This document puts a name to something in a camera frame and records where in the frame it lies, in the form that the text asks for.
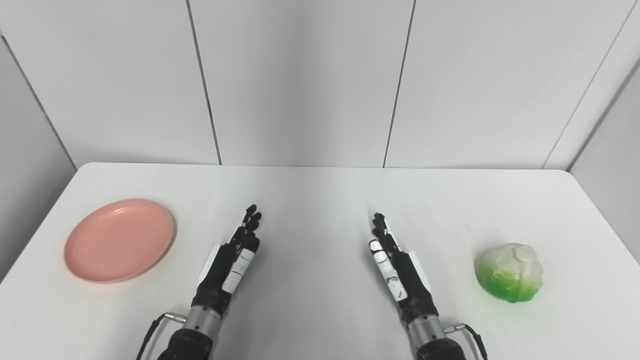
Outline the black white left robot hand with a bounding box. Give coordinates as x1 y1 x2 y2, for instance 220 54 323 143
191 204 263 317

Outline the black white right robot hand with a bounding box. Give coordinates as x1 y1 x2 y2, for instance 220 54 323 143
368 213 441 326

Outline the green white toy cabbage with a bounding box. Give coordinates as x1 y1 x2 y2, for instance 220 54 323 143
474 243 544 304

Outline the pink round plate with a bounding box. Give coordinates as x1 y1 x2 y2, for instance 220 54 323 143
63 198 175 284

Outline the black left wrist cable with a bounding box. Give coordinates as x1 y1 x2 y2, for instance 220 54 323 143
136 312 187 360

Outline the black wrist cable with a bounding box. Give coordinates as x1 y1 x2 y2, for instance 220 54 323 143
136 312 187 360
444 324 489 360

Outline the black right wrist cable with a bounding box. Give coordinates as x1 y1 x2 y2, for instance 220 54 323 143
444 324 489 360

